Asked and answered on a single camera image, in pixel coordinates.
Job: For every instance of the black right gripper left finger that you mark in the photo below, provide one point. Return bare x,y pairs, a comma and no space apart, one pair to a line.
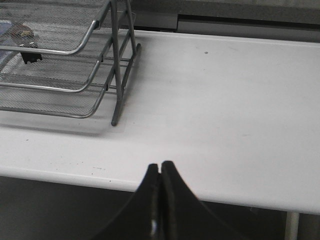
139,218

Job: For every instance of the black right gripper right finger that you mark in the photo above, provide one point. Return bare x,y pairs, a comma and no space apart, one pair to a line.
185,217

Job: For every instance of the silver mesh tray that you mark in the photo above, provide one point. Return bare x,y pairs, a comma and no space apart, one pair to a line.
61,73
54,103
61,27

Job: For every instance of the red emergency stop button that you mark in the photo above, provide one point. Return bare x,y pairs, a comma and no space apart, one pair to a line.
24,37

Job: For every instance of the white table leg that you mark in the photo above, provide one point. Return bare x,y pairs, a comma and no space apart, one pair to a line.
291,226

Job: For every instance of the grey metal rack frame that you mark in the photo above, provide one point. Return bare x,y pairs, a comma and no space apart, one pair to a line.
118,50

